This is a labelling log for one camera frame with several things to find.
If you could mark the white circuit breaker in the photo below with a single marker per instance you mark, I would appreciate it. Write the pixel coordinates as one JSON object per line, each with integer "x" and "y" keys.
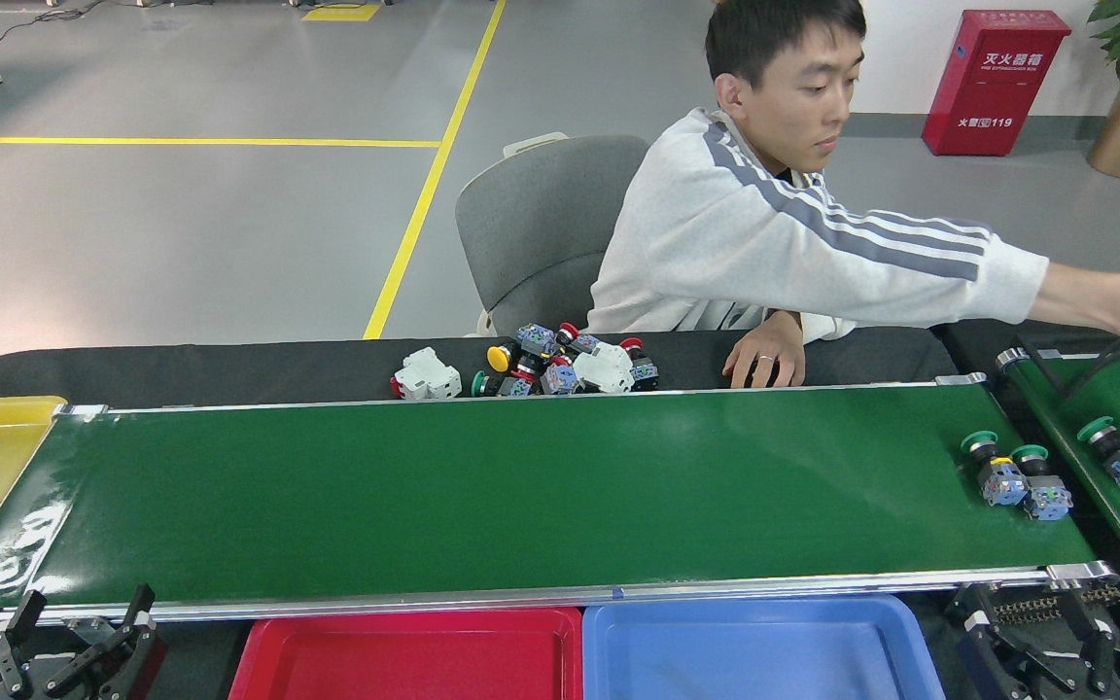
{"x": 427, "y": 374}
{"x": 604, "y": 369}

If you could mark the person's right forearm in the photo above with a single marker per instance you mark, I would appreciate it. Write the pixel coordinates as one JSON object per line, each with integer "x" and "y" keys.
{"x": 1085, "y": 297}

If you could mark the blue plastic tray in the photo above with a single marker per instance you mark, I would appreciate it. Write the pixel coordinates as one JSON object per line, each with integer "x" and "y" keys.
{"x": 764, "y": 656}

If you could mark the red plastic tray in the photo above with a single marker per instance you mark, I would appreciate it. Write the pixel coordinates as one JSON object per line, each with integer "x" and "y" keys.
{"x": 404, "y": 661}

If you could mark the long green conveyor belt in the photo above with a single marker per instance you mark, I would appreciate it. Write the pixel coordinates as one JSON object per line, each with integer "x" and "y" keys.
{"x": 521, "y": 486}

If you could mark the person's left hand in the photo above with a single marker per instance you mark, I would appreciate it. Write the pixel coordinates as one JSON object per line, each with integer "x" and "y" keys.
{"x": 769, "y": 345}

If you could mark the black table cloth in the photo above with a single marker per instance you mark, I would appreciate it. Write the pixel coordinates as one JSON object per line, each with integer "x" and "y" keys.
{"x": 229, "y": 369}

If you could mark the person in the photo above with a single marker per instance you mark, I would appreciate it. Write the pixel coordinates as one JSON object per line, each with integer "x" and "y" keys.
{"x": 716, "y": 243}

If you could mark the red fire extinguisher box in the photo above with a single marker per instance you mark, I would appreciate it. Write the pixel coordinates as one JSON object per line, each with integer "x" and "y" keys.
{"x": 993, "y": 87}

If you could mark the grey office chair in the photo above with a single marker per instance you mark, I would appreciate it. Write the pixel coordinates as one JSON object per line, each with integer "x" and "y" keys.
{"x": 531, "y": 233}

